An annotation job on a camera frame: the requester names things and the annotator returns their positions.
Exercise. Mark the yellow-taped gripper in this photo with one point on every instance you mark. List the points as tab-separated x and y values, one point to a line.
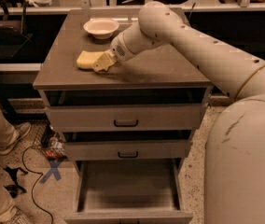
118	49

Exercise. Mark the yellow sponge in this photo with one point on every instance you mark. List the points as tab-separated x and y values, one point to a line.
87	59

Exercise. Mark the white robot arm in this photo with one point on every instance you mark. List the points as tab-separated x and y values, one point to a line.
235	151

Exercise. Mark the grey drawer cabinet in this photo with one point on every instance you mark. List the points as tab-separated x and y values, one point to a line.
160	76

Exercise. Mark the top grey drawer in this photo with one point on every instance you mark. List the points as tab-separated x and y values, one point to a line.
110	118

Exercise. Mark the grey drawer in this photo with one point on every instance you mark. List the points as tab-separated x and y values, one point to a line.
128	192
110	118
128	150

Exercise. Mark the middle grey drawer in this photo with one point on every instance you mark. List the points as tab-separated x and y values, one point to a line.
128	150

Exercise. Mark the bottom grey drawer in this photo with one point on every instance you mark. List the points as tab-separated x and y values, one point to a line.
128	192

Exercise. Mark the white bowl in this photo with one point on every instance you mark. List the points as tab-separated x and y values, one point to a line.
101	28

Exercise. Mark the dark chair left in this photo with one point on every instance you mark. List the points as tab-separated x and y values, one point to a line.
13	33

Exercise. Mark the beige shoe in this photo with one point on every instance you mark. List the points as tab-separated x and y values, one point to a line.
21	131

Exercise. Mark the blue tape cross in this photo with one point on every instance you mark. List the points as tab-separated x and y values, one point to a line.
53	171

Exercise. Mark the black clamp tool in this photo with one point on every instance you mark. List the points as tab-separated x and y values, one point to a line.
16	188

